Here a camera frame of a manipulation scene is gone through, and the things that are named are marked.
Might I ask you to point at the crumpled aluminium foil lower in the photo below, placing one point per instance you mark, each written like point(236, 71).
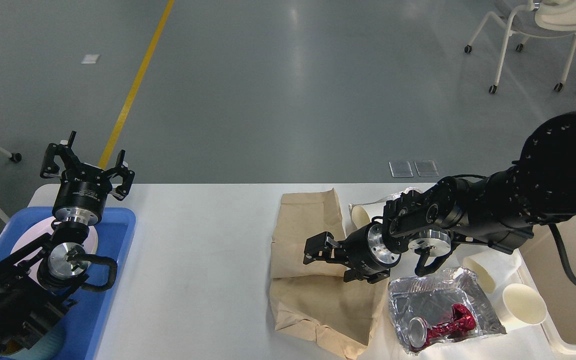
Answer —
point(431, 298)

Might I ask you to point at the crushed red soda can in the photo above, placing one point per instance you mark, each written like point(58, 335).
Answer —
point(420, 333)

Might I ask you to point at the pink plate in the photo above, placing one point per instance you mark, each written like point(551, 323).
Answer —
point(30, 240)

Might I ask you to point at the white paper cup lower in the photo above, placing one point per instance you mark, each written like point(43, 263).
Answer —
point(520, 306)

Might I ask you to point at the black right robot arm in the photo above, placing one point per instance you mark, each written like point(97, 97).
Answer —
point(498, 211)

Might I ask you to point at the yellow plate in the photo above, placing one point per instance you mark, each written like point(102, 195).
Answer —
point(91, 243)

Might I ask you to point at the crumpled aluminium foil upper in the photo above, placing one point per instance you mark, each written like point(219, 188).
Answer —
point(391, 197)

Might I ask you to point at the crumpled aluminium foil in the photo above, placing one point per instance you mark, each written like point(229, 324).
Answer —
point(431, 298)
point(391, 197)

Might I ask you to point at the brown paper bag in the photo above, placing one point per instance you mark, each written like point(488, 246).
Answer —
point(300, 217)
point(339, 317)

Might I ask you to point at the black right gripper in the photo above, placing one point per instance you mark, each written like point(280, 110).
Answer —
point(363, 252)

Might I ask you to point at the teal mug yellow inside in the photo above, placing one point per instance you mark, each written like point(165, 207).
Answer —
point(45, 349)

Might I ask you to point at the white paper cup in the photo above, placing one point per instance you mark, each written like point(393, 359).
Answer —
point(520, 306)
point(363, 213)

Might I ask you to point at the white plastic bin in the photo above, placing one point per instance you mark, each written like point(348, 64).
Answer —
point(542, 260)

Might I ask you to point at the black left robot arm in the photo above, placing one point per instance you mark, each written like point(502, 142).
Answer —
point(29, 310)

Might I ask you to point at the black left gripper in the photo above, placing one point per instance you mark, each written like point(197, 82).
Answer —
point(80, 197)

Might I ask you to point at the white chair on wheels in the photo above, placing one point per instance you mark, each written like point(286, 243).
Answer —
point(532, 19)

